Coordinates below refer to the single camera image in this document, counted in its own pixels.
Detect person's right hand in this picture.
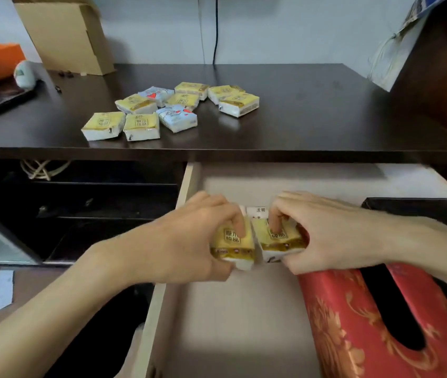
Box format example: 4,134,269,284
267,191,390,276

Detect person's left hand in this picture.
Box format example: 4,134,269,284
103,191,247,290

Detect yellow tissue packet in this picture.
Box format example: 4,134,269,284
210,216,256,271
252,216,310,264

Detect person's right forearm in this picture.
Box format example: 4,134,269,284
381,216,447,300

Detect person's left forearm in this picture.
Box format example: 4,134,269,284
0,242,137,378

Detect light wooden drawer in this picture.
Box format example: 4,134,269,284
133,162,447,378

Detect red gold patterned tissue box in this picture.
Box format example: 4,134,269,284
297,263,447,378

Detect black shelf unit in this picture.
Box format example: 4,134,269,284
0,159,187,268

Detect blue white tissue packet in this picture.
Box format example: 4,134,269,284
156,106,198,134
138,86,175,108

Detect pile of yellow tissue packs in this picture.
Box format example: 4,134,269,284
81,82,260,142

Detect white paper bag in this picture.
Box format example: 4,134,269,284
367,0,447,93

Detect dark brown cabinet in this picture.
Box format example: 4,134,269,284
389,0,447,154

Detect white green rounded object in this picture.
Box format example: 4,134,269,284
13,60,43,90

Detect brown cardboard box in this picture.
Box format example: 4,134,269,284
11,0,116,77

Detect white cord bundle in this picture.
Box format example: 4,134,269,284
20,159,73,182

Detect black cable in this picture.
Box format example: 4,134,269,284
212,0,220,66

